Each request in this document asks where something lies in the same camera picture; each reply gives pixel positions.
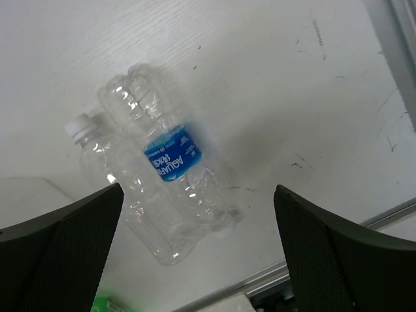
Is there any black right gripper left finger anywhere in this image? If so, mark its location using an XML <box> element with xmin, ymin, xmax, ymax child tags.
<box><xmin>1</xmin><ymin>183</ymin><xmax>124</xmax><ymax>311</ymax></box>

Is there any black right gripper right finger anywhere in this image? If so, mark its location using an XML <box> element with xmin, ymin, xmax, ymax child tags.
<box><xmin>274</xmin><ymin>185</ymin><xmax>415</xmax><ymax>311</ymax></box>

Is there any clear unlabelled plastic bottle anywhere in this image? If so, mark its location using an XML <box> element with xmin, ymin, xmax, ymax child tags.
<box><xmin>65</xmin><ymin>114</ymin><xmax>203</xmax><ymax>266</ymax></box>

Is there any crushed blue-label water bottle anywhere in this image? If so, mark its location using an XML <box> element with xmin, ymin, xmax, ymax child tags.
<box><xmin>97</xmin><ymin>64</ymin><xmax>235</xmax><ymax>238</ymax></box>

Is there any green soda bottle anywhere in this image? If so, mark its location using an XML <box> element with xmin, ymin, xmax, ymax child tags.
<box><xmin>90</xmin><ymin>290</ymin><xmax>133</xmax><ymax>312</ymax></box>

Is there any aluminium table frame rail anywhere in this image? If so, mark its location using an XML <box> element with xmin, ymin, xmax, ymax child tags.
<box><xmin>182</xmin><ymin>1</ymin><xmax>415</xmax><ymax>311</ymax></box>

